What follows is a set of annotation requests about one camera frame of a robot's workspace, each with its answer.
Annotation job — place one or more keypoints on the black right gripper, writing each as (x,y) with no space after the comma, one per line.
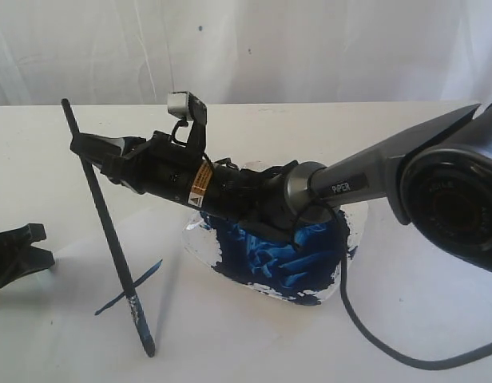
(184,174)

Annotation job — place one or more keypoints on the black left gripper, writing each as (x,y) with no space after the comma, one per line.
(17,260)

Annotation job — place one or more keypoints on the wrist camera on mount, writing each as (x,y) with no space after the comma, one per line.
(186,107)

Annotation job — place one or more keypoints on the clear plate with blue paint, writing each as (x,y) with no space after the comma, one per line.
(305,270)

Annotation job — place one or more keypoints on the white paper sheet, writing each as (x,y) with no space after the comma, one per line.
(202,330)

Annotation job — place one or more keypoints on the white backdrop cloth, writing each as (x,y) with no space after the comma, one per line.
(136,52)

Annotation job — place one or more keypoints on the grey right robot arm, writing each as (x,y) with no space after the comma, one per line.
(436,176)

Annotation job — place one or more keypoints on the black paintbrush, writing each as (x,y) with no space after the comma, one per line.
(119,260)

